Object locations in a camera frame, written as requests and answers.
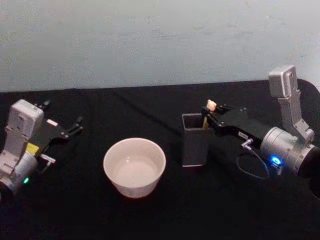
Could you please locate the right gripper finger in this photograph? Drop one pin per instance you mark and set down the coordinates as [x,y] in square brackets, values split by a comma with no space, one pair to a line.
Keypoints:
[211,120]
[226,108]

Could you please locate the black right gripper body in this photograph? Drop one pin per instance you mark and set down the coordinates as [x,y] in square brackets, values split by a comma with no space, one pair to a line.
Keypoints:
[237,125]

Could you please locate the white ceramic bowl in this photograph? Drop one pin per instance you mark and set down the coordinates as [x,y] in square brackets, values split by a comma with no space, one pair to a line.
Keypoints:
[135,170]

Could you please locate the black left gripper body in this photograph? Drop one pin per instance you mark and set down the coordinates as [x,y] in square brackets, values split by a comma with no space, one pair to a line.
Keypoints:
[51,133]

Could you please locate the grey rectangular holder cup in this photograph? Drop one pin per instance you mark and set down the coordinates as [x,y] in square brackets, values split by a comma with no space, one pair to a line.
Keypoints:
[195,150]

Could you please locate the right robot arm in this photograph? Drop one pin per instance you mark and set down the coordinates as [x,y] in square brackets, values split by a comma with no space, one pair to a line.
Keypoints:
[285,147]

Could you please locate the wooden stick with bear top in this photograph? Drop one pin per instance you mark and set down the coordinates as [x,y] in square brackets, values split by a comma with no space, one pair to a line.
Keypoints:
[211,105]

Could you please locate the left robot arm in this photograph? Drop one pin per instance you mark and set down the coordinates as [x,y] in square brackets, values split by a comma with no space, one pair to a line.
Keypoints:
[22,125]

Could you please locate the black table cloth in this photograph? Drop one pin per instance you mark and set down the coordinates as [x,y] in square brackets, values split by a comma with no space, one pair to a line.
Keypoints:
[160,220]

